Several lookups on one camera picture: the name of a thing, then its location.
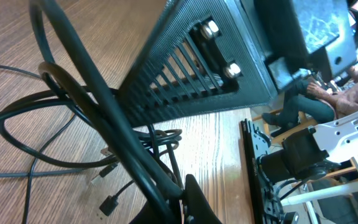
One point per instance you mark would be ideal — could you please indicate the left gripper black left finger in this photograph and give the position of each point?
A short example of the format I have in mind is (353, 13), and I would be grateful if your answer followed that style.
(145, 216)

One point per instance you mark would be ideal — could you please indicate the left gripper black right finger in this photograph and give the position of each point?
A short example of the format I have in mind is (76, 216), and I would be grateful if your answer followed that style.
(197, 209)

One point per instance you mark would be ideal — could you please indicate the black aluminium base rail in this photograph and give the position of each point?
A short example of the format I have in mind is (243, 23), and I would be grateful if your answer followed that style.
(264, 202)

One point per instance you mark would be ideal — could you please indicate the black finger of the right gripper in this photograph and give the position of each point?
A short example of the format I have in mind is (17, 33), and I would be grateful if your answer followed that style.
(201, 57)

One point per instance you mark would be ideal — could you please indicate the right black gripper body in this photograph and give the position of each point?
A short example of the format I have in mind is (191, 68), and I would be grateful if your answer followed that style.
(301, 38)

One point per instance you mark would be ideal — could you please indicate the seated person in background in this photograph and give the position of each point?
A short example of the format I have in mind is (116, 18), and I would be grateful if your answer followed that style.
(310, 98)

